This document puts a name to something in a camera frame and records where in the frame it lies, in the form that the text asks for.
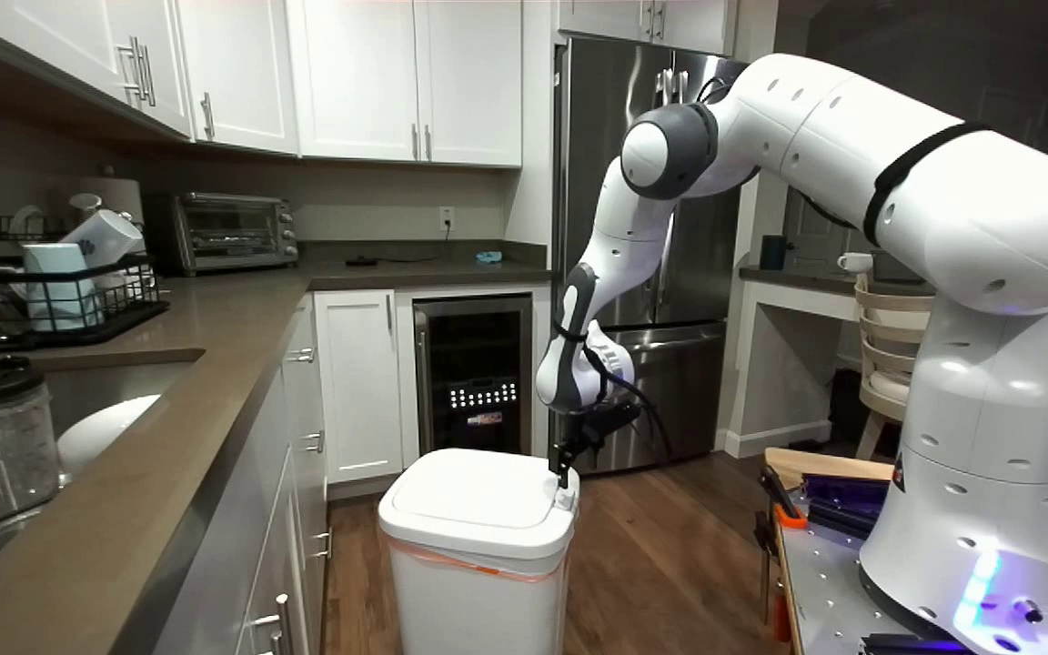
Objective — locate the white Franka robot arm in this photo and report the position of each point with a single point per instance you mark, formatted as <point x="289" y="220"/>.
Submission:
<point x="997" y="365"/>

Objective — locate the stainless steel refrigerator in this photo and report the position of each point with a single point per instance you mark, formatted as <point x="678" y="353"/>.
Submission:
<point x="691" y="292"/>

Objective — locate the white upper cabinet over rack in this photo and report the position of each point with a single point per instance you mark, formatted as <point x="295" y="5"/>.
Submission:
<point x="233" y="66"/>

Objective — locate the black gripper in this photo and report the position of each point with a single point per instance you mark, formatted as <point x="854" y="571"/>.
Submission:
<point x="583" y="434"/>

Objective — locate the white corner base cabinet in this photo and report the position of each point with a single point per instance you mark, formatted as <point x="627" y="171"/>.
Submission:
<point x="360" y="387"/>

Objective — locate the stainless steel sink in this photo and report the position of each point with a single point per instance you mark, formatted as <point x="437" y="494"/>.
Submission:
<point x="124" y="377"/>

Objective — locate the wooden slat chair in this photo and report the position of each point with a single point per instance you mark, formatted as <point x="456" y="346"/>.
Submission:
<point x="889" y="365"/>

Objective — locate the teal plastic container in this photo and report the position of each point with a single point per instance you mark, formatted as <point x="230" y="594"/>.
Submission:
<point x="54" y="273"/>

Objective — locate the white drawer cabinet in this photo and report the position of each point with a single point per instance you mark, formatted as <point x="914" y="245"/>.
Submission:
<point x="306" y="412"/>

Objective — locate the black cup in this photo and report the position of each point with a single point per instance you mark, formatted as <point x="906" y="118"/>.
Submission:
<point x="771" y="252"/>

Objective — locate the orange black clamp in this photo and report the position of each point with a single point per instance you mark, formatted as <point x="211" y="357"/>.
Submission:
<point x="787" y="509"/>

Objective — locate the robot mounting table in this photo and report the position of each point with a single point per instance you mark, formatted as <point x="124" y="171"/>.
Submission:
<point x="828" y="594"/>

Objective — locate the white wall outlet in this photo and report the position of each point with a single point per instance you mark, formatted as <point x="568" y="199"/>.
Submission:
<point x="446" y="220"/>

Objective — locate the white built-in desk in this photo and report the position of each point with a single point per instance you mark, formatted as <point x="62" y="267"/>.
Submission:
<point x="747" y="365"/>

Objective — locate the small flat black object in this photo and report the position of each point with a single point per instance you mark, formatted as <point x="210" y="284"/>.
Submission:
<point x="360" y="258"/>

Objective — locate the white upper cabinet beside refrigerator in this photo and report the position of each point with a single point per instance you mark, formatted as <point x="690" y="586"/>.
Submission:
<point x="403" y="75"/>

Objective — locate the white plastic container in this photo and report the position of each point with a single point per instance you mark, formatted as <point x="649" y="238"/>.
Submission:
<point x="105" y="233"/>

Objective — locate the white sink base cabinet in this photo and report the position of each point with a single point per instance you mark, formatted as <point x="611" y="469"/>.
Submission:
<point x="233" y="531"/>

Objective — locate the white lidded trash bin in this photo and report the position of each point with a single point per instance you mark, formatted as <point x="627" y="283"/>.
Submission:
<point x="474" y="495"/>

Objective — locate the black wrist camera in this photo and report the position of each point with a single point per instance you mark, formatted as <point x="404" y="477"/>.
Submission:
<point x="621" y="416"/>

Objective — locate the black wine cooler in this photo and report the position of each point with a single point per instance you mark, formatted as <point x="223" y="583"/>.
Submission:
<point x="469" y="365"/>

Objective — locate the silver toaster oven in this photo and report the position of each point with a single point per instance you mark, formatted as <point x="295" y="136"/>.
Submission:
<point x="233" y="229"/>

